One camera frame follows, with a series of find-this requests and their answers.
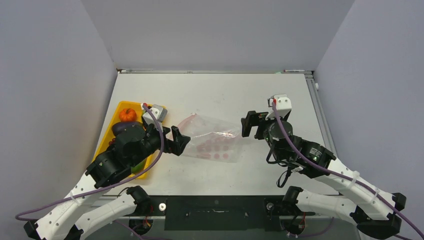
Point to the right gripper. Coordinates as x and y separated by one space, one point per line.
253 118

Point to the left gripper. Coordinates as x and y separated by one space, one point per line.
177 145

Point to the clear zip top bag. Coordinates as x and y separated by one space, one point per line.
211 138

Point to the yellow plastic tray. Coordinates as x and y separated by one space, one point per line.
108 135

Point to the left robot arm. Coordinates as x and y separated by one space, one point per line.
70 218

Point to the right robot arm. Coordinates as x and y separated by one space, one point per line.
372 211

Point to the green red toy mango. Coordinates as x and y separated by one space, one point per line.
138 168

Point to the orange toy pumpkin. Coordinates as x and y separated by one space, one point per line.
127 115

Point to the purple toy eggplant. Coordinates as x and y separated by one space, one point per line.
122 126

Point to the dark red toy grapes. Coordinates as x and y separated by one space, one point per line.
112 142

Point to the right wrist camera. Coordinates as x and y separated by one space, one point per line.
283 106

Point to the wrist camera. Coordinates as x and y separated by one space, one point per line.
159 112
283 106

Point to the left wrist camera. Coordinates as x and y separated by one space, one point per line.
159 112

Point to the aluminium frame rail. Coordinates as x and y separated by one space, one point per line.
226 95

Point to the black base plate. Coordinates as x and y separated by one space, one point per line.
217 213

